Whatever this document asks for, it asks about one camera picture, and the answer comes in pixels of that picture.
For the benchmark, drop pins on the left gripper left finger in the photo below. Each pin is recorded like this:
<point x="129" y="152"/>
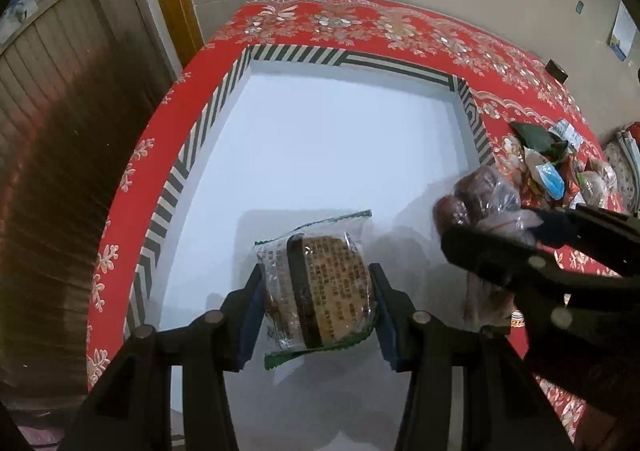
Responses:
<point x="128" y="408"/>

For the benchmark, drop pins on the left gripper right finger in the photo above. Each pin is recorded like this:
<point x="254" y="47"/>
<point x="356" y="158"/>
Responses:
<point x="503" y="406"/>

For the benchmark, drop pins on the clear bag of red dates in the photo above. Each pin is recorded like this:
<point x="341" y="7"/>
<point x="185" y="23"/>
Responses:
<point x="485" y="200"/>

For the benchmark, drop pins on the white strawberry snack packet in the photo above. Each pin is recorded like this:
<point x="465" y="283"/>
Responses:
<point x="513" y="167"/>

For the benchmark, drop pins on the dark green snack packet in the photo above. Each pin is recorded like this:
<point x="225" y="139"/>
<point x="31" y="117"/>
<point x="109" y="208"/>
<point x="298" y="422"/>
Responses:
<point x="539" y="139"/>

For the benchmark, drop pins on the round cake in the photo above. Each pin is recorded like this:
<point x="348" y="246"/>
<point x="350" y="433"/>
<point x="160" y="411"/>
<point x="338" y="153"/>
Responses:
<point x="318" y="291"/>

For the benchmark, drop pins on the clear bag of brown snacks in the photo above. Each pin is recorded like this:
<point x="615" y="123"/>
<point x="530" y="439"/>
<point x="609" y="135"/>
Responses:
<point x="593" y="188"/>

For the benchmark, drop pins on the blue white snack packet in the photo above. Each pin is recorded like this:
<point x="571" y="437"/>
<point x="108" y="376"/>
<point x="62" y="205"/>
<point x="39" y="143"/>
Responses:
<point x="551" y="181"/>

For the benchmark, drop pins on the red foil snack packet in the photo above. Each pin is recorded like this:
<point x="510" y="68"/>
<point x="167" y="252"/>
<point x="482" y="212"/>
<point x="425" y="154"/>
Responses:
<point x="569" y="168"/>

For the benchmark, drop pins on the small white snack packet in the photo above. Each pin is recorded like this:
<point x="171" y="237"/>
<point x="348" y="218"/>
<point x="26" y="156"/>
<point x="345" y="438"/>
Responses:
<point x="565" y="131"/>

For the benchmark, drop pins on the red floral tablecloth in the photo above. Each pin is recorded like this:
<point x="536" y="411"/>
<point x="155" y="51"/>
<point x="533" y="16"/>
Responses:
<point x="497" y="83"/>

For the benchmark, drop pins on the small black box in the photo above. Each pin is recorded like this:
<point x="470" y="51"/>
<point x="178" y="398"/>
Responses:
<point x="556" y="71"/>

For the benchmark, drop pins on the wooden slatted door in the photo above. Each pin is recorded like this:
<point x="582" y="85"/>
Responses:
<point x="75" y="97"/>

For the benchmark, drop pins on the blue picture on door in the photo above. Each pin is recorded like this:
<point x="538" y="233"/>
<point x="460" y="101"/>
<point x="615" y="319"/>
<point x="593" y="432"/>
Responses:
<point x="16" y="14"/>

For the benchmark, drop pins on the blue white wall paper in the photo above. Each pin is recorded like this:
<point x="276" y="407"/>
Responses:
<point x="622" y="34"/>

